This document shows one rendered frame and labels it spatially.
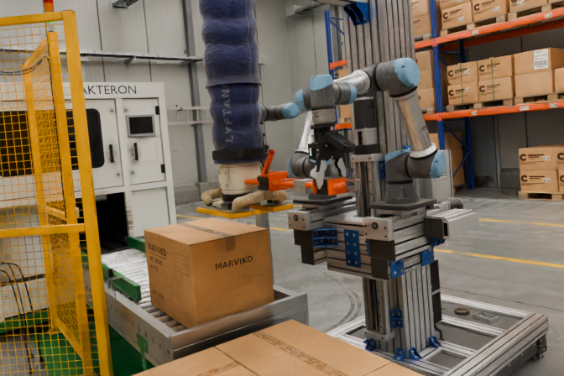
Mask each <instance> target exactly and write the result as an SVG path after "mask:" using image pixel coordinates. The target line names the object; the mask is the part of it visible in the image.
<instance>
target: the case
mask: <svg viewBox="0 0 564 376"><path fill-rule="evenodd" d="M144 240H145V248H146V257H147V265H148V274H149V291H150V299H151V304H152V305H154V306H156V307H157V308H158V309H160V310H161V311H163V312H164V313H165V314H167V315H168V316H170V317H171V318H173V319H174V320H176V321H178V322H179V323H180V324H181V325H183V326H184V327H186V328H187V329H188V328H191V327H194V326H198V325H201V324H204V323H207V322H209V321H214V320H217V319H220V318H223V317H225V316H230V315H233V314H236V313H238V312H241V311H245V310H249V309H252V308H254V307H257V306H261V305H265V304H268V303H270V302H273V301H274V289H273V279H272V269H271V259H270V249H269V230H268V228H264V227H256V226H252V225H248V224H243V223H239V222H230V221H226V220H222V219H217V218H213V217H211V218H206V219H201V220H195V221H191V222H182V223H177V224H172V225H167V226H162V227H153V228H149V229H144Z"/></svg>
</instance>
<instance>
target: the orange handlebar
mask: <svg viewBox="0 0 564 376"><path fill-rule="evenodd" d="M268 174H276V175H282V174H288V173H287V171H269V172H268ZM268 174H267V175H268ZM255 179H257V178H253V179H245V180H244V183H245V184H248V185H258V184H259V183H258V181H257V180H255ZM293 180H299V178H289V179H288V178H285V179H283V180H273V181H272V185H273V186H279V188H285V189H287V188H293V187H294V185H293ZM346 187H347V184H346V183H345V182H342V183H335V184H333V186H332V189H333V190H335V191H337V190H343V189H345V188H346ZM305 188H307V189H313V186H312V182H306V183H305Z"/></svg>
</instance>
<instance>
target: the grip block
mask: <svg viewBox="0 0 564 376"><path fill-rule="evenodd" d="M285 178H288V175H287V174H282V175H277V174H268V175H258V177H257V181H258V190H259V191H268V190H269V191H280V190H286V189H285V188H279V186H273V185H272V181H273V180H283V179H285Z"/></svg>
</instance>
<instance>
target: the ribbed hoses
mask: <svg viewBox="0 0 564 376"><path fill-rule="evenodd" d="M222 194H223V193H222V188H216V189H211V190H208V191H205V192H203V193H202V195H201V199H202V201H203V202H204V203H205V205H206V206H210V205H212V202H213V199H212V198H215V197H219V196H222ZM287 197H288V195H287V193H286V191H282V190H280V191H269V190H268V191H256V192H253V193H251V194H250V193H249V194H247V195H245V196H241V197H238V198H236V199H235V200H233V202H232V211H241V210H242V207H244V206H247V205H249V204H253V203H255V202H258V201H264V200H272V202H273V203H274V204H281V203H282V202H283V201H285V200H286V199H287Z"/></svg>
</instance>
